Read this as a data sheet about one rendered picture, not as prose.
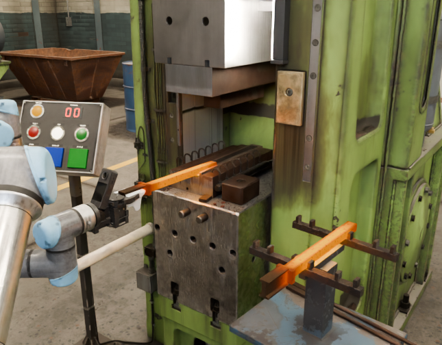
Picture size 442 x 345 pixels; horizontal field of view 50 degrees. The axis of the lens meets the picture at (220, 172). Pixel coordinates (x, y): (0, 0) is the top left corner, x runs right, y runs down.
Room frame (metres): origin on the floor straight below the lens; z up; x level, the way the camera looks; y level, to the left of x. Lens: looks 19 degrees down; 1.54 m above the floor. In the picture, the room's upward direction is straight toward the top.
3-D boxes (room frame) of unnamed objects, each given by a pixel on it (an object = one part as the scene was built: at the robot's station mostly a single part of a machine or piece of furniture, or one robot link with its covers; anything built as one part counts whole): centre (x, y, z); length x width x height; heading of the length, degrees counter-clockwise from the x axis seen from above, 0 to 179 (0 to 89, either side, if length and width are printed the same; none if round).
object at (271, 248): (1.19, -0.18, 0.95); 0.23 x 0.06 x 0.02; 139
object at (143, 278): (1.89, 0.33, 0.36); 0.09 x 0.07 x 0.12; 55
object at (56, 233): (1.11, 0.42, 1.00); 0.11 x 0.08 x 0.09; 145
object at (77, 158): (1.71, 0.54, 1.01); 0.07 x 0.05 x 0.07; 80
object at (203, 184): (1.76, -0.01, 0.96); 0.42 x 0.20 x 0.09; 145
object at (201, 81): (1.76, -0.01, 1.32); 0.42 x 0.20 x 0.10; 145
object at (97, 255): (1.72, 0.44, 0.62); 0.44 x 0.05 x 0.05; 145
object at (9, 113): (1.37, 0.64, 1.23); 0.09 x 0.08 x 0.11; 140
